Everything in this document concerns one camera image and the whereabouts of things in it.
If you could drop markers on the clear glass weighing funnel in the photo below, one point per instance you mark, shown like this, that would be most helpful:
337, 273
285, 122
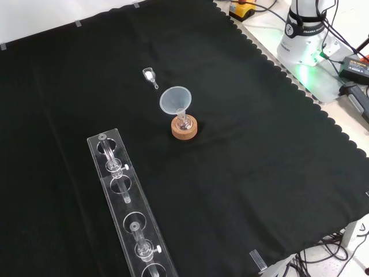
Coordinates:
148, 75

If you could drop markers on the translucent plastic funnel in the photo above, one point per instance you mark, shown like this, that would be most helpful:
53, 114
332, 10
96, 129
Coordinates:
173, 98

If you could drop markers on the clear acrylic funnel stand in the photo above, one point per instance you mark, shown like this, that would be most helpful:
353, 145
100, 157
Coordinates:
115, 190

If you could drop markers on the small round-bottom glass flask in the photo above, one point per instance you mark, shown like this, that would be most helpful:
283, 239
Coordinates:
183, 123

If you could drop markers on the black bench cloth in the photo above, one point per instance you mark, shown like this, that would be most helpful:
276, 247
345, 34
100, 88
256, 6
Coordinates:
230, 173

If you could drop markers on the yellow stop button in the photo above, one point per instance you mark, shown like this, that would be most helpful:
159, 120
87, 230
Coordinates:
242, 10

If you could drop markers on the black plug block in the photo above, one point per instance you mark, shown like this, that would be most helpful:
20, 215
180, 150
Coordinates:
356, 96

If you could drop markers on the black power adapter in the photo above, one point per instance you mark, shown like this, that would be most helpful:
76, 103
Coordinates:
356, 69

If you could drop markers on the white bench leg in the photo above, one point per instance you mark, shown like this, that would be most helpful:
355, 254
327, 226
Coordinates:
353, 231

